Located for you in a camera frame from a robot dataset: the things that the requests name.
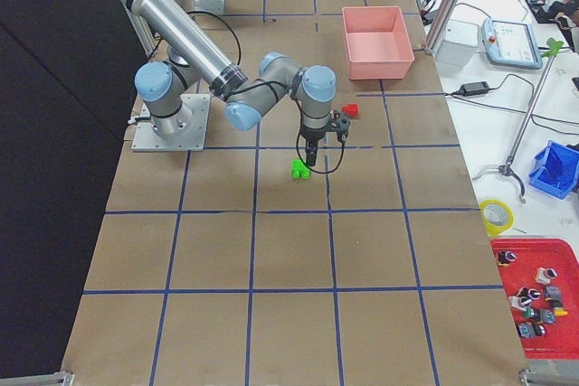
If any green toy block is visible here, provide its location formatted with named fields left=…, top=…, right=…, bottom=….
left=290, top=158, right=311, bottom=179

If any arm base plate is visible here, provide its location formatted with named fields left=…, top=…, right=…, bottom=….
left=131, top=94, right=211, bottom=152

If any red tray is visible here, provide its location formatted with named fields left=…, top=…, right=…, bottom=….
left=491, top=238, right=578, bottom=360

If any reacher grabber tool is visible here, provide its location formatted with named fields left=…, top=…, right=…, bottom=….
left=471, top=38, right=564, bottom=204

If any white box device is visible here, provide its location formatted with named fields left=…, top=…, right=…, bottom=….
left=435, top=20, right=479, bottom=67

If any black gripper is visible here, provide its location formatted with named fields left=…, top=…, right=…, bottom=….
left=300, top=126, right=326, bottom=167

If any pink plastic box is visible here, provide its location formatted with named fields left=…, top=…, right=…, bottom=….
left=342, top=6, right=414, bottom=80

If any black power adapter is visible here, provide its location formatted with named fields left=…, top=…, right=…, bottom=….
left=458, top=81, right=491, bottom=97

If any yellow tape roll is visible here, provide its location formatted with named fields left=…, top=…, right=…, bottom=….
left=480, top=199, right=514, bottom=237

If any teach pendant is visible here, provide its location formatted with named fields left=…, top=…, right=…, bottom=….
left=481, top=18, right=543, bottom=70

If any blue storage bin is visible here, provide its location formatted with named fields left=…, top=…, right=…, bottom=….
left=529, top=141, right=578, bottom=200

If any red toy block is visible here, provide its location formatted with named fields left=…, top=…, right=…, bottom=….
left=341, top=103, right=360, bottom=118

